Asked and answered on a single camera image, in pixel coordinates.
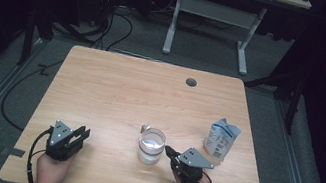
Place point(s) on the person's left hand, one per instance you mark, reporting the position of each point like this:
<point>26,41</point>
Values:
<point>52,171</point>

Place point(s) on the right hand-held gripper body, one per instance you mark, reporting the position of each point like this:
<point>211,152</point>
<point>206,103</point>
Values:
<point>192,164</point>

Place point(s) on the clear glass cup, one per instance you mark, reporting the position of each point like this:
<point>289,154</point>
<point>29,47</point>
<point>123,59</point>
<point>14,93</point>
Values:
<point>150,150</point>

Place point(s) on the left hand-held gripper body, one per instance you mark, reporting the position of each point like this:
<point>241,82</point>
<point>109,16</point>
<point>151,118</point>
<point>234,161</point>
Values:
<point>60,142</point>

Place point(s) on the dark round table grommet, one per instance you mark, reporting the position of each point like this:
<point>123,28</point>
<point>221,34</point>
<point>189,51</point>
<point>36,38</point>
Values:
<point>191,82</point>

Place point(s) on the black floor tape piece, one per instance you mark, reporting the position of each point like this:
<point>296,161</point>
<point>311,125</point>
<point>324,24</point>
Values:
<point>43,69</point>

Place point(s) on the grey tape strip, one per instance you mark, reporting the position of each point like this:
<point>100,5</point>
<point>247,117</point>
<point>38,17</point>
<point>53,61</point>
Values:
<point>14,152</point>

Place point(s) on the white pouch with blue print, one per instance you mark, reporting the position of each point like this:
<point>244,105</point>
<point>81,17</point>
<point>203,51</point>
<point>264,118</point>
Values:
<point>221,140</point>

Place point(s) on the white-framed desk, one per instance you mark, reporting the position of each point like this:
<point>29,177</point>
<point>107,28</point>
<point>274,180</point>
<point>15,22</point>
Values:
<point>214,11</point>

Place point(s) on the dark metal stand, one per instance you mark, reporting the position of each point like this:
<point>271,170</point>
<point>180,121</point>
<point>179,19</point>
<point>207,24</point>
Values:
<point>29,37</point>
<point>294,104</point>

